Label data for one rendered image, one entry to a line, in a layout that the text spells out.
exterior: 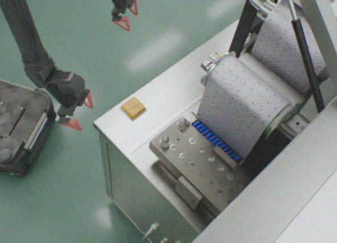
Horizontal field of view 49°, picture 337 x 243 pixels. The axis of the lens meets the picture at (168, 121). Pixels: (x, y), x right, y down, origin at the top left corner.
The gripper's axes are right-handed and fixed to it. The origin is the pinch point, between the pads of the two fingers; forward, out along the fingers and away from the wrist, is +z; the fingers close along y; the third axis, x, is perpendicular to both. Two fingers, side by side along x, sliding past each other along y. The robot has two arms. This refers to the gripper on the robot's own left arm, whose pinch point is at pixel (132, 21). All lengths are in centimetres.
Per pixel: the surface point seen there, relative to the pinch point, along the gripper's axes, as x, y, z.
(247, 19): -47.7, -1.0, 5.9
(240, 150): -49, -45, 26
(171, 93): -13.8, -19.2, 24.7
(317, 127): -79, -70, -25
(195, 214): -33, -66, 36
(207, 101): -39, -36, 9
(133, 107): -4.5, -32.7, 16.6
